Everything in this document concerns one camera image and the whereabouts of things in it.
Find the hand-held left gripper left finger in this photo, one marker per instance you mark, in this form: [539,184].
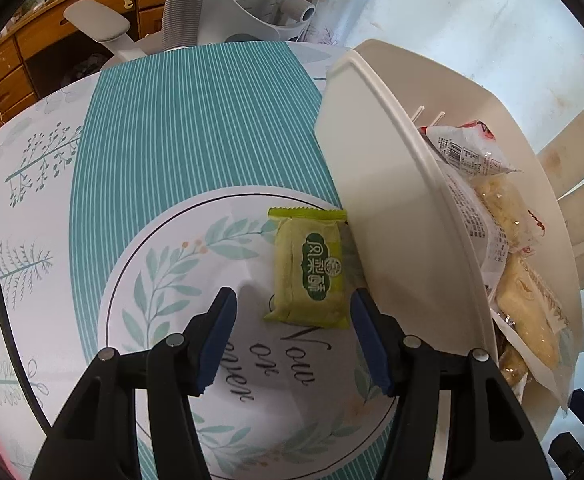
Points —
[217,345]

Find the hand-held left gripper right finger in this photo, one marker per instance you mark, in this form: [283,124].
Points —
[372,347]

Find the small clear yellow puffs packet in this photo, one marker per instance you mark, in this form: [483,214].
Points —
[514,367]

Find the green snack packet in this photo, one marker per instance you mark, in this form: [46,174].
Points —
[307,270]

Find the white red-print bread packet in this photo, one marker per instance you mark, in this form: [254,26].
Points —
[527,315]

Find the white plastic bin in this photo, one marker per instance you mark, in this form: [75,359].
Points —
[392,210]

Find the clear packet with white label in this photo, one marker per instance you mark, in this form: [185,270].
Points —
[477,222]

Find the large clear yellow puffs packet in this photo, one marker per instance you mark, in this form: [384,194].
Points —
[502,205]

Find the white red-edged cracker packet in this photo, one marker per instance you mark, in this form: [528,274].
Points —
[467,152]

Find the teal leaf-print tablecloth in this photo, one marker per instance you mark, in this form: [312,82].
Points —
[172,135]

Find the grey office chair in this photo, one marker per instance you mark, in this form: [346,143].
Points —
[182,0]

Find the wooden desk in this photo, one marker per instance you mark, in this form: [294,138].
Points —
[17,50]

